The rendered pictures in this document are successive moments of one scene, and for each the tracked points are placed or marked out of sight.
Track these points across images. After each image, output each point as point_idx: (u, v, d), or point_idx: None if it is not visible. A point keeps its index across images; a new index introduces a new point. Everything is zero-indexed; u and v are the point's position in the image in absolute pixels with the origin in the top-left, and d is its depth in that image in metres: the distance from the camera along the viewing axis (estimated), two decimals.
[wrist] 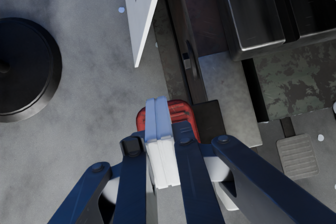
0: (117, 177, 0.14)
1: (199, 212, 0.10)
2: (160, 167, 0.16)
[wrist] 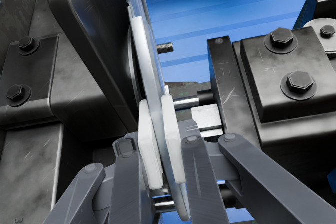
0: (110, 178, 0.14)
1: (204, 211, 0.10)
2: (154, 168, 0.16)
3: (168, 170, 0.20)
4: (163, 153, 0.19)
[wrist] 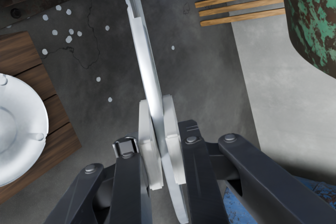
0: (111, 178, 0.14)
1: (203, 211, 0.10)
2: (154, 168, 0.16)
3: (168, 171, 0.20)
4: (163, 153, 0.19)
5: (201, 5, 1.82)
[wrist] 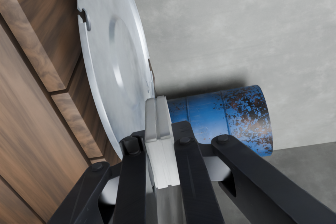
0: (117, 177, 0.14)
1: (199, 212, 0.10)
2: (160, 167, 0.16)
3: (106, 128, 0.29)
4: (100, 115, 0.29)
5: None
